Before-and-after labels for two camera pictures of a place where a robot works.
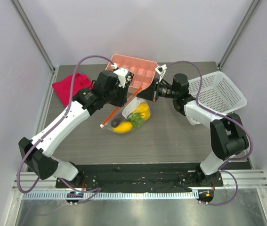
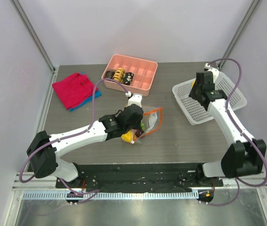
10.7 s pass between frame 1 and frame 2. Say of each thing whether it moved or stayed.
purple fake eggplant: moved
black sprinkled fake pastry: stayed
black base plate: stayed
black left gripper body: moved
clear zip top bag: moved
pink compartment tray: stayed
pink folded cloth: stayed
